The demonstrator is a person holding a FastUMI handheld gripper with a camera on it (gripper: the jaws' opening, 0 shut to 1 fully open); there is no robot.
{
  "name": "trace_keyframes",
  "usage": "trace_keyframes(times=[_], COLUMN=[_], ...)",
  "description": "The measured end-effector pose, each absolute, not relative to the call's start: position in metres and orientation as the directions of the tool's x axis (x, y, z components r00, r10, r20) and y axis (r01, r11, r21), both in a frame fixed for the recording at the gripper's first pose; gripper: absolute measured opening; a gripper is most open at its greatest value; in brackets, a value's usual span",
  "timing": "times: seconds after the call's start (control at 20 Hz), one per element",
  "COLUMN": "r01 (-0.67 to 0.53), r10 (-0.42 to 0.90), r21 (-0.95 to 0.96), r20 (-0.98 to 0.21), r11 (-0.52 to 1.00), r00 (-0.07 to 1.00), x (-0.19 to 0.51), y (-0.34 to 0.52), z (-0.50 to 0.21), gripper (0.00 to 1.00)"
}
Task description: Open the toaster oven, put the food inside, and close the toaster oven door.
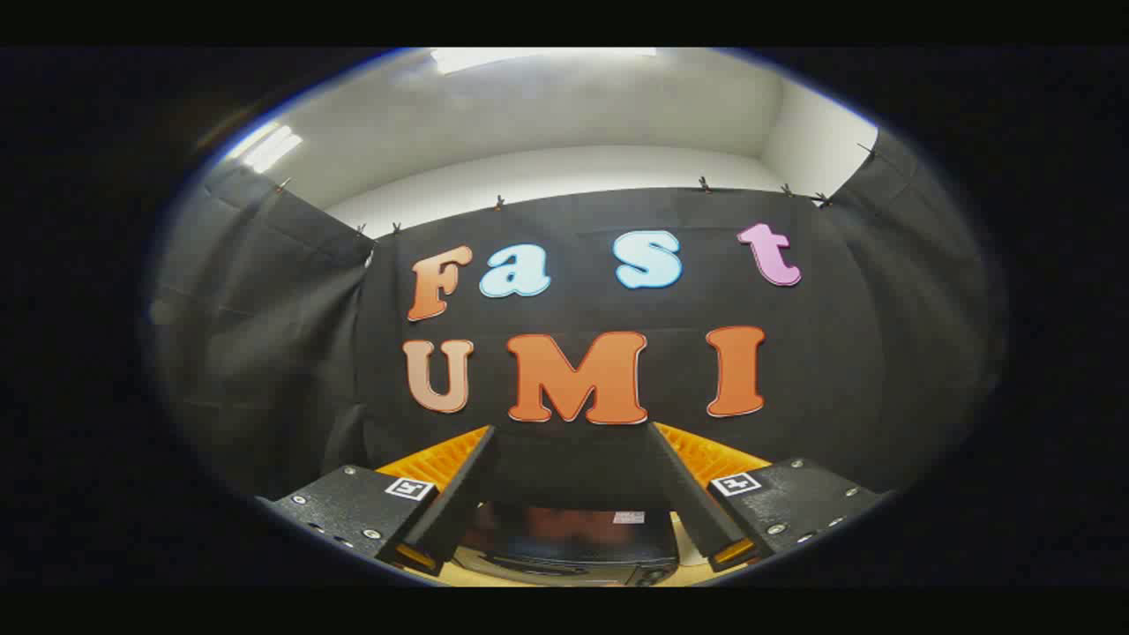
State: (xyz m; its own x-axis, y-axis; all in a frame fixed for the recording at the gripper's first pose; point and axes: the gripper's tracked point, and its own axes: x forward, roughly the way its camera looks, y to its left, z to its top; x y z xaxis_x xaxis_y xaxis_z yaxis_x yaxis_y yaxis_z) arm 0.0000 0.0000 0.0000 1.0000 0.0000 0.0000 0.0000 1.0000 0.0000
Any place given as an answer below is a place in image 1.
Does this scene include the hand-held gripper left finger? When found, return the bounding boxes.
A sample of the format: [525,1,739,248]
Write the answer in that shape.
[256,425,497,579]

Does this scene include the black toaster oven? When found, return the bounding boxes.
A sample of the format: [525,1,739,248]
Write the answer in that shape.
[450,501,680,587]

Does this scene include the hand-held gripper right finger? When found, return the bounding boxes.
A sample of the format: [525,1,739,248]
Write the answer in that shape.
[648,422,892,572]

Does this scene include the row of small cloth clips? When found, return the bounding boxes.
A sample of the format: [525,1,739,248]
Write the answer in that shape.
[276,141,879,237]

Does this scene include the narrow ceiling light panel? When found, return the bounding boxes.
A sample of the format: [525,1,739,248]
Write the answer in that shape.
[228,122,303,175]

